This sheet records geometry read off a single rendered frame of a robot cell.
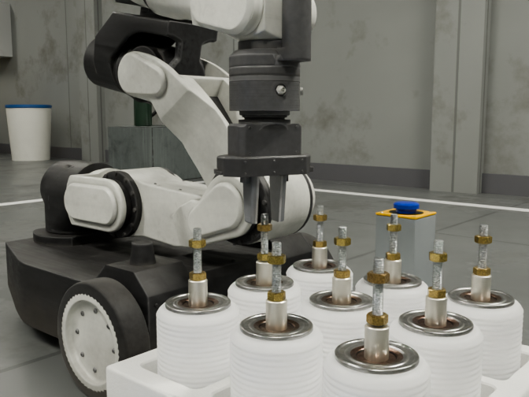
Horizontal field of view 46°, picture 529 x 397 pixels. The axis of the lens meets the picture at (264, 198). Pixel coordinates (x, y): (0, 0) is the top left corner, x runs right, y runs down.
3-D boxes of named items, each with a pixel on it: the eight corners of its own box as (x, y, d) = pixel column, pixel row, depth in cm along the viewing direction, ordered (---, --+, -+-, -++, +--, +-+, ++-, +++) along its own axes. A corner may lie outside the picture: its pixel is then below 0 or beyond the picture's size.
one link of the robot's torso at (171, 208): (79, 172, 131) (244, 162, 100) (153, 166, 146) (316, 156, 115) (86, 245, 132) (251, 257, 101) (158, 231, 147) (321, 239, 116)
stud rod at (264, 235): (262, 270, 80) (262, 213, 79) (269, 270, 80) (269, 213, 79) (259, 272, 79) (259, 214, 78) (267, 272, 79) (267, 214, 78)
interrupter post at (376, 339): (364, 354, 57) (364, 319, 57) (390, 356, 57) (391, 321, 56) (361, 364, 55) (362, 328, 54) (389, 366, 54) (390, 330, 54)
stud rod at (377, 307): (379, 343, 55) (381, 259, 54) (369, 340, 55) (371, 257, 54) (384, 339, 56) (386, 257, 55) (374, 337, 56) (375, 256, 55)
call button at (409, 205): (388, 215, 98) (389, 202, 97) (401, 212, 101) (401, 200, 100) (411, 218, 95) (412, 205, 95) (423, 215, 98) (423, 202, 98)
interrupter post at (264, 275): (275, 287, 79) (275, 262, 78) (257, 288, 78) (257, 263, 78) (271, 283, 81) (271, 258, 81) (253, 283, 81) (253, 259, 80)
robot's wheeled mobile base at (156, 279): (-41, 311, 140) (-51, 165, 136) (142, 268, 179) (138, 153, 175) (134, 393, 99) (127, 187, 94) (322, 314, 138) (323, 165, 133)
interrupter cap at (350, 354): (338, 341, 60) (339, 335, 60) (419, 348, 58) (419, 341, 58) (328, 372, 53) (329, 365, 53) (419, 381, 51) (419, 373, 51)
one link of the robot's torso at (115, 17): (76, 86, 135) (83, 2, 130) (125, 88, 144) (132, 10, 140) (159, 111, 118) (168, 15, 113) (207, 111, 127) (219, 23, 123)
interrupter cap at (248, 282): (299, 292, 77) (299, 287, 77) (239, 295, 76) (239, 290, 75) (286, 276, 84) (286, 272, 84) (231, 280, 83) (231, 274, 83)
